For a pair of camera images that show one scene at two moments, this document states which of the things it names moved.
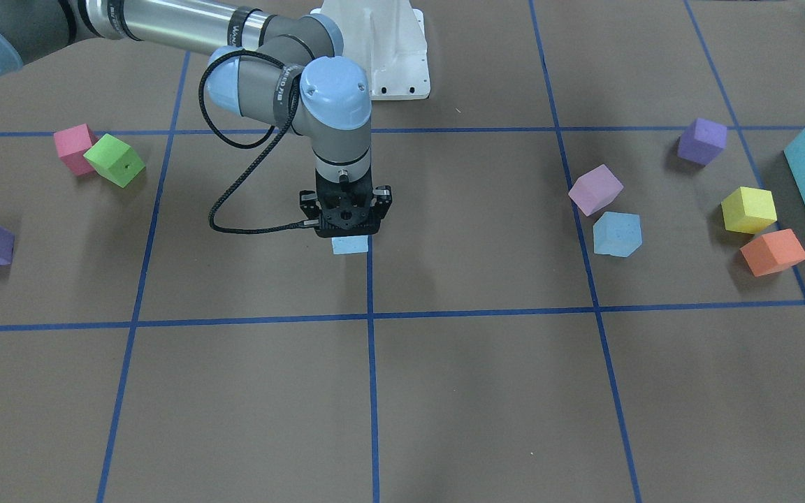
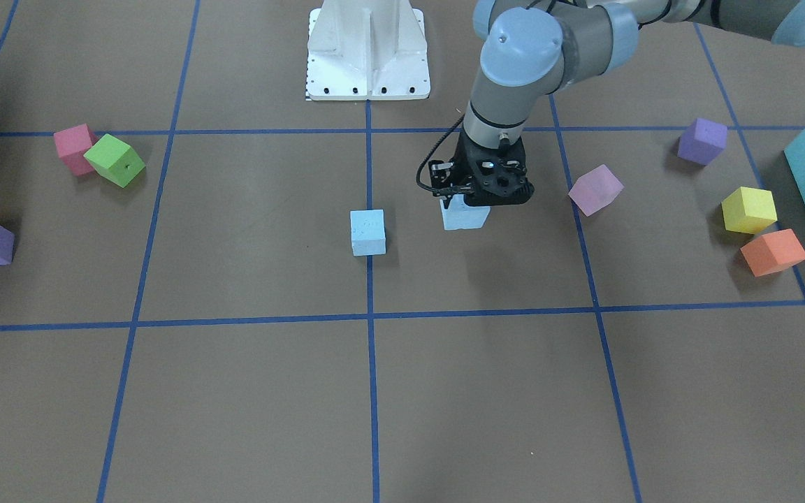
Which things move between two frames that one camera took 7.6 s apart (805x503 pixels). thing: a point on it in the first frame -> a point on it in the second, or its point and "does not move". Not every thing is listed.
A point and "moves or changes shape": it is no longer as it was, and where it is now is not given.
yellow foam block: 748,210 does not move
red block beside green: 71,144 does not move
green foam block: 114,160 does not move
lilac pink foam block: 595,189 does not move
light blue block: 617,234 -> 460,215
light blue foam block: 350,244 moves or changes shape
